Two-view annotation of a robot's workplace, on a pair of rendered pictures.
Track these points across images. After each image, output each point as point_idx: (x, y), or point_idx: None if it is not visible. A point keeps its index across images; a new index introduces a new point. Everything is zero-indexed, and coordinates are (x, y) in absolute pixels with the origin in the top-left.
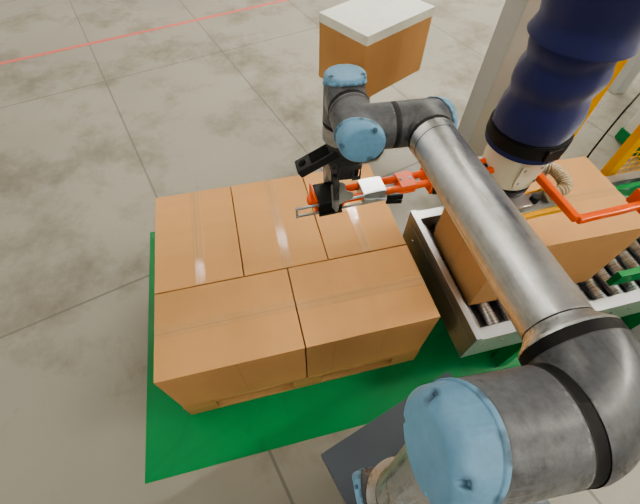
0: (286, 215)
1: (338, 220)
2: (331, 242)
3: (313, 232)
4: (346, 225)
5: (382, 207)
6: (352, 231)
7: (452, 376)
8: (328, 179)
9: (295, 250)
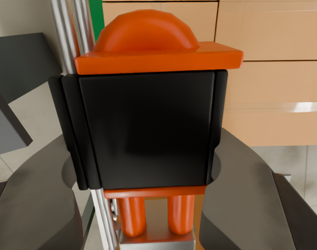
0: (304, 19)
1: (262, 89)
2: (235, 72)
3: (259, 52)
4: (251, 95)
5: (257, 140)
6: (239, 100)
7: (22, 148)
8: (215, 172)
9: (241, 20)
